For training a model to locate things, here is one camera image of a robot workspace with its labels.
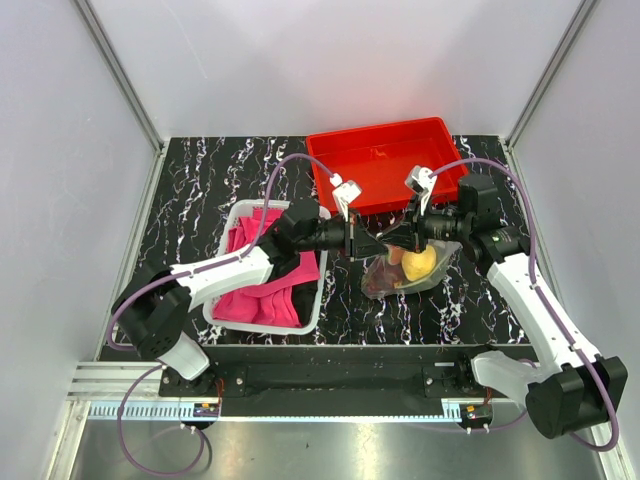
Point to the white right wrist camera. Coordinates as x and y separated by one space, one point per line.
422 181

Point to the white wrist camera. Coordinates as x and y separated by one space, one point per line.
422 181
344 193

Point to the clear zip top bag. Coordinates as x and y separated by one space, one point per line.
445 251

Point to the aluminium frame rail right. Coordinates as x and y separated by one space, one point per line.
570 36

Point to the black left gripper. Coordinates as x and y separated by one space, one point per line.
358 243

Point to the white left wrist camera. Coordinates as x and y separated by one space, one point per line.
344 193

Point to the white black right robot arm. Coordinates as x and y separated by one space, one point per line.
573 387

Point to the red fake food piece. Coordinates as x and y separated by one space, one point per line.
384 274

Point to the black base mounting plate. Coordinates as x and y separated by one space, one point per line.
353 382

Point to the red plastic tray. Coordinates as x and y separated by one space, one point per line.
379 158

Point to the white perforated plastic basket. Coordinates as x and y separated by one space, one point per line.
244 207

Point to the black cloth in basket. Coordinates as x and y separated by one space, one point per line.
303 298

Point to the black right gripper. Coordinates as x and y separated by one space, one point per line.
406 235

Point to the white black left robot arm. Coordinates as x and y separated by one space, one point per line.
151 310

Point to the aluminium frame rail left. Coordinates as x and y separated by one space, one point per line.
111 60

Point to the aluminium frame rail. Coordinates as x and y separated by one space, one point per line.
111 60
570 36

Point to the pink cloth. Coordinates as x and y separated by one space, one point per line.
268 304

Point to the yellow fake fruit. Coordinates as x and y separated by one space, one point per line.
415 266

